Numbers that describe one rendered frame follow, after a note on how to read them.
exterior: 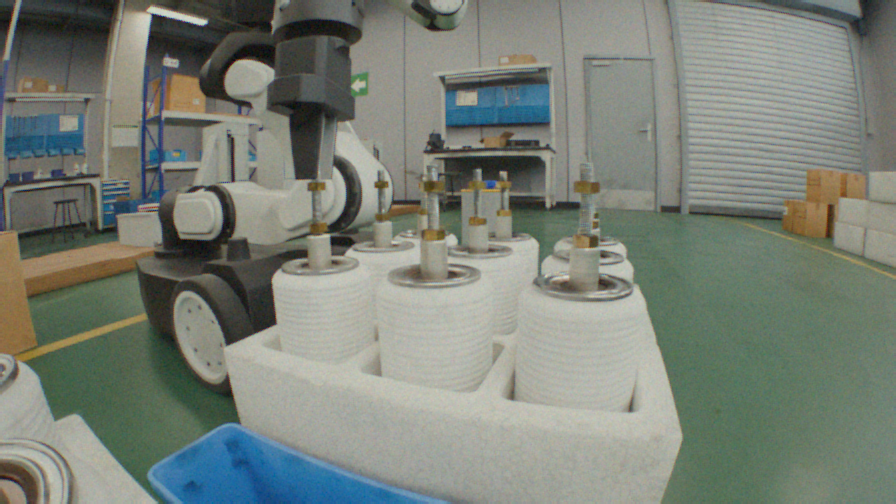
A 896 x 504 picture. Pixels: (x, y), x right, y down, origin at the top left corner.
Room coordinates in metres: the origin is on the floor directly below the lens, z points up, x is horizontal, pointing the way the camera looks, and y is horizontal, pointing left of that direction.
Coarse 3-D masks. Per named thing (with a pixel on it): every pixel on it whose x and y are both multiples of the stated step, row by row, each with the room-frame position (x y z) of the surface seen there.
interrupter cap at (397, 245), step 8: (392, 240) 0.50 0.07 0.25; (400, 240) 0.50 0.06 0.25; (352, 248) 0.45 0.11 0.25; (360, 248) 0.44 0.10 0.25; (368, 248) 0.44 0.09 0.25; (376, 248) 0.44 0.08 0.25; (384, 248) 0.44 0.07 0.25; (392, 248) 0.43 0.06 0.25; (400, 248) 0.44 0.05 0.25; (408, 248) 0.45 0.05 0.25
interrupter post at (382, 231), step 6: (390, 222) 0.46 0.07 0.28; (378, 228) 0.46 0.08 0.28; (384, 228) 0.46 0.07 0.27; (390, 228) 0.46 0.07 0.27; (378, 234) 0.46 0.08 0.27; (384, 234) 0.46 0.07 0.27; (390, 234) 0.46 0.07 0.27; (378, 240) 0.46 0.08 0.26; (384, 240) 0.46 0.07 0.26; (390, 240) 0.46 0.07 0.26; (378, 246) 0.46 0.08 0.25; (384, 246) 0.46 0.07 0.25; (390, 246) 0.46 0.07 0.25
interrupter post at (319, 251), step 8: (312, 240) 0.34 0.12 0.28; (320, 240) 0.35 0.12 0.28; (328, 240) 0.35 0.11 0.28; (312, 248) 0.34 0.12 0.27; (320, 248) 0.35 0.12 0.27; (328, 248) 0.35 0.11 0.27; (312, 256) 0.35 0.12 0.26; (320, 256) 0.35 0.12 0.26; (328, 256) 0.35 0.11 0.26; (312, 264) 0.35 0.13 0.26; (320, 264) 0.35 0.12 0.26; (328, 264) 0.35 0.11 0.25
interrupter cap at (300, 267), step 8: (336, 256) 0.39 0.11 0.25; (344, 256) 0.39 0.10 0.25; (288, 264) 0.35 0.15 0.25; (296, 264) 0.35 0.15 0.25; (304, 264) 0.36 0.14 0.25; (336, 264) 0.37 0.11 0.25; (344, 264) 0.35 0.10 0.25; (352, 264) 0.35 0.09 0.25; (288, 272) 0.32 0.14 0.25; (296, 272) 0.32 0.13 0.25; (304, 272) 0.32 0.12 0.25; (312, 272) 0.32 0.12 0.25; (320, 272) 0.32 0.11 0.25; (328, 272) 0.32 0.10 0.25; (336, 272) 0.33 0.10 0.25
